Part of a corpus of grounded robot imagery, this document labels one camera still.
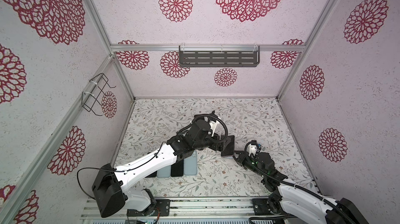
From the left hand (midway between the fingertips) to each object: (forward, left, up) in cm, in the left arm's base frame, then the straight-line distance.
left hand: (222, 138), depth 73 cm
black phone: (-1, -4, -10) cm, 11 cm away
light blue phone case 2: (-3, +16, -22) cm, 28 cm away
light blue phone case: (-7, +30, -23) cm, 39 cm away
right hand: (-1, -5, -10) cm, 11 cm away
